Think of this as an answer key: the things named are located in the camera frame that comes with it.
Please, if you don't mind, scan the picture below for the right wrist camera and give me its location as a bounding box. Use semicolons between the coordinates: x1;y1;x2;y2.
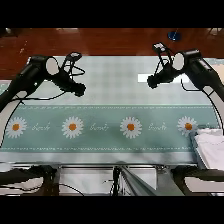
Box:
152;41;175;70

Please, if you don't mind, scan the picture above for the silver frame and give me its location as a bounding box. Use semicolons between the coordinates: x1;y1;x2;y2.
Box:
0;162;208;197

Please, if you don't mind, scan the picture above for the white T-shirt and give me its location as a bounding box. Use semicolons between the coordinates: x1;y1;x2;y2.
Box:
194;127;224;171

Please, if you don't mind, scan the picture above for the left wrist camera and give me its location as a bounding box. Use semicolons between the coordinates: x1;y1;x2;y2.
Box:
63;51;86;80

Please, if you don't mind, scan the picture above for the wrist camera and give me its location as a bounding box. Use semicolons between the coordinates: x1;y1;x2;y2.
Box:
152;41;175;70
63;51;86;80

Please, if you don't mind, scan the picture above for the black cable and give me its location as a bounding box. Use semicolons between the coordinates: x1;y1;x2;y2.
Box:
19;90;69;102
179;79;202;93
58;181;86;197

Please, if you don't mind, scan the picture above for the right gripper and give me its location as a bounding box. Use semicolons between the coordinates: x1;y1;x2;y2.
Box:
146;68;173;90

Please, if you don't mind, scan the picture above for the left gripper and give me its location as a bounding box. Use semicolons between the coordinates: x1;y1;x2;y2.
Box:
59;77;87;98

